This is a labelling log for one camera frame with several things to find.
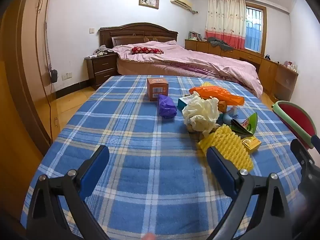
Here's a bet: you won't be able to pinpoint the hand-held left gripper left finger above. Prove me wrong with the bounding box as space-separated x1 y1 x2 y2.
26 145 110 240

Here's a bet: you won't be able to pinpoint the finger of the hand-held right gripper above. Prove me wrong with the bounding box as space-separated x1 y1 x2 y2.
290 138 316 170

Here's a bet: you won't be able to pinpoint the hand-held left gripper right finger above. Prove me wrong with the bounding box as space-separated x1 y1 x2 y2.
207 146 298 240

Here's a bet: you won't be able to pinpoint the green-rimmed red bin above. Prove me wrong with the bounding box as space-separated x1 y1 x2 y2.
272 101 317 148

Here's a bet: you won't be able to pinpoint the orange plastic bag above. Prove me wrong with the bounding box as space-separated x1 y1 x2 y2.
189 85 244 106

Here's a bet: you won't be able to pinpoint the small yellow box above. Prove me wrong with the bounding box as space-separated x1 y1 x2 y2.
240 135 262 155

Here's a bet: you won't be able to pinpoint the green printed packet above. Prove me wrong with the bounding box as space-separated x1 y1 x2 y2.
230 112 258 138

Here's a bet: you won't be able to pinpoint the orange-haired doll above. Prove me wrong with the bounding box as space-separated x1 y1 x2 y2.
217 101 239 125

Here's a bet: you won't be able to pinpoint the white crumpled plastic bag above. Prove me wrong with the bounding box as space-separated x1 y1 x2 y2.
182 92 221 137

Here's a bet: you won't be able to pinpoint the teal cardboard box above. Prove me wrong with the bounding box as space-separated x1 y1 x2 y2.
177 95 194 109

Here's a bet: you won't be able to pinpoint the purple plastic bag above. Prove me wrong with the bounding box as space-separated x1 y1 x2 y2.
157 94 177 117

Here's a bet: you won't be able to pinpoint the white and pink jars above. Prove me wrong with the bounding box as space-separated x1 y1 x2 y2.
284 60 298 71

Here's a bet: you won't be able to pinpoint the long wooden cabinet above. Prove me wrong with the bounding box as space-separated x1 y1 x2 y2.
184 39 299 103

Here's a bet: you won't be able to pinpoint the orange-brown cardboard box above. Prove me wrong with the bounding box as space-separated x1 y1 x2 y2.
146 77 168 102

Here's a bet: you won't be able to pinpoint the dark wooden nightstand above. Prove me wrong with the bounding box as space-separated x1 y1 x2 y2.
84 53 118 90

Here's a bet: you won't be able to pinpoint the pink quilt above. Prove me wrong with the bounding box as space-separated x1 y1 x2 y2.
112 40 263 97

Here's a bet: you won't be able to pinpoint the light wooden wardrobe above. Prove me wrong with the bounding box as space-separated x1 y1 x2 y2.
0 0 61 233

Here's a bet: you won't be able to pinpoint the pile of grey cloths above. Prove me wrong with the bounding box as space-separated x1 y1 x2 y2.
93 44 114 56

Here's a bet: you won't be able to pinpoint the grey crumpled clothes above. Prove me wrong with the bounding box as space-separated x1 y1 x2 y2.
205 37 233 52

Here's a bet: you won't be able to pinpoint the red floral pillow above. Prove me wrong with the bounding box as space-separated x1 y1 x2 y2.
131 46 164 55

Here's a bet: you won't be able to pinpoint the wooden framed window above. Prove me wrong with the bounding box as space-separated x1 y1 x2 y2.
244 2 267 54

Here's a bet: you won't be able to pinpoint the dark wooden bed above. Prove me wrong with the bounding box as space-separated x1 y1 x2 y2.
98 22 263 98

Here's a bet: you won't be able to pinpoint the cream and red curtain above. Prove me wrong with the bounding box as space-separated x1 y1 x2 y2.
204 0 247 50

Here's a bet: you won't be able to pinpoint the thin hanging cable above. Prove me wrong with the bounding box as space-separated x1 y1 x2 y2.
44 20 57 140

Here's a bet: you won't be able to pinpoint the wall air conditioner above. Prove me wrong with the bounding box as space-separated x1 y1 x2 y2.
170 0 193 8

